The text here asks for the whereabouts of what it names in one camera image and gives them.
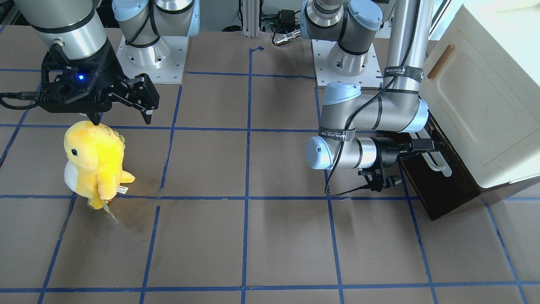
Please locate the yellow plush dinosaur toy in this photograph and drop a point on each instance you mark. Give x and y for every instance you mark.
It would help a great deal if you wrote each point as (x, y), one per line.
(95, 166)

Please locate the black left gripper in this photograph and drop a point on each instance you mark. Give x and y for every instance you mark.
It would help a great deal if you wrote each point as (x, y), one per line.
(389, 153)

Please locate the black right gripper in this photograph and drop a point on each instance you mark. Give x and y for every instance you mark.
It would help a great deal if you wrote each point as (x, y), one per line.
(110, 66)

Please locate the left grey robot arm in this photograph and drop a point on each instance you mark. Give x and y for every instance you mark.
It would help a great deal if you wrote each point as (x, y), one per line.
(367, 97)

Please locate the aluminium frame post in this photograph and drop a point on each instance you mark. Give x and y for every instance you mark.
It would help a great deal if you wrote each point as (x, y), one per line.
(251, 18)

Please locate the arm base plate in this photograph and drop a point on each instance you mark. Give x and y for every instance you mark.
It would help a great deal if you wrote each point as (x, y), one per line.
(332, 64)
(164, 62)

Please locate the dark wooden drawer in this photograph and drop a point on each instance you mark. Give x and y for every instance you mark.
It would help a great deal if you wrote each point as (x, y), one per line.
(440, 194)

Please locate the cream plastic storage box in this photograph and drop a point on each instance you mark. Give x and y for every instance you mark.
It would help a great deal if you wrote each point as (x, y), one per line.
(485, 96)

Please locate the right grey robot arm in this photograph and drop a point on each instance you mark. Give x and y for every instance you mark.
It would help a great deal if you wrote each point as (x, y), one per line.
(77, 27)

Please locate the white drawer handle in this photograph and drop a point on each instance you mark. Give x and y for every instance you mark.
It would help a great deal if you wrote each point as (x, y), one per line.
(435, 160)

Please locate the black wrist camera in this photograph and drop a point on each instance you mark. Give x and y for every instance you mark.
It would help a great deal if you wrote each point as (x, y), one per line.
(376, 182)

